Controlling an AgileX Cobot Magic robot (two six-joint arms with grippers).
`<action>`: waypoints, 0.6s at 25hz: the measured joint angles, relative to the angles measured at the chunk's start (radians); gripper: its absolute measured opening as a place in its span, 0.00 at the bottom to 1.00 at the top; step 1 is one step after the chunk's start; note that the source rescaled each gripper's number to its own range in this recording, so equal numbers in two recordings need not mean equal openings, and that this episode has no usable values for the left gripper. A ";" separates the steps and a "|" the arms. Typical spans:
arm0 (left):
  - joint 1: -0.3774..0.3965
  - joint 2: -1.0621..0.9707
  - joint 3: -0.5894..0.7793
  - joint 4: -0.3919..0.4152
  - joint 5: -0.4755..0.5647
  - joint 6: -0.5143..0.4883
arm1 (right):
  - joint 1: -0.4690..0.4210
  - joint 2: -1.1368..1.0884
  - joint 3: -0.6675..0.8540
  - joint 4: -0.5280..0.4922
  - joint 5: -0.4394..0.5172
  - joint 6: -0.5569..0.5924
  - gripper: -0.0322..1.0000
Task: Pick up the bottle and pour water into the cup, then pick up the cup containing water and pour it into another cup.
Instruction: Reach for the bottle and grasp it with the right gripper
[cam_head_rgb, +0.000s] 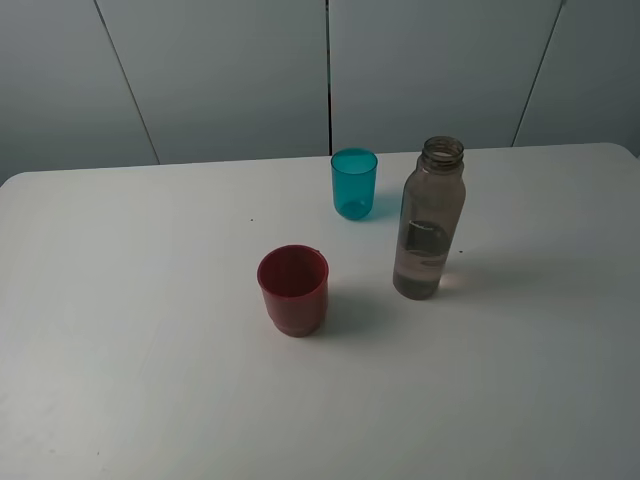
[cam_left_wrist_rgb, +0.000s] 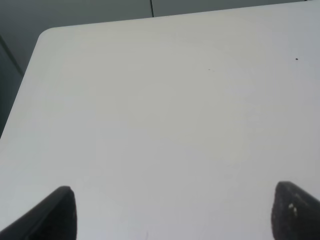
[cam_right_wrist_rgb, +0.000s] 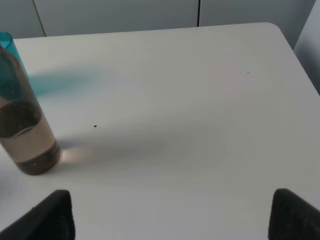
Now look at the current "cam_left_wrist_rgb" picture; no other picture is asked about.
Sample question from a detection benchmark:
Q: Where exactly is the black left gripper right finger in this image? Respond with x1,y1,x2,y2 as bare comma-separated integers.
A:
271,181,320,240

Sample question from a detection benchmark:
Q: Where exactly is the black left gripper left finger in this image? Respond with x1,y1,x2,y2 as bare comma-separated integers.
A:
0,186,78,240

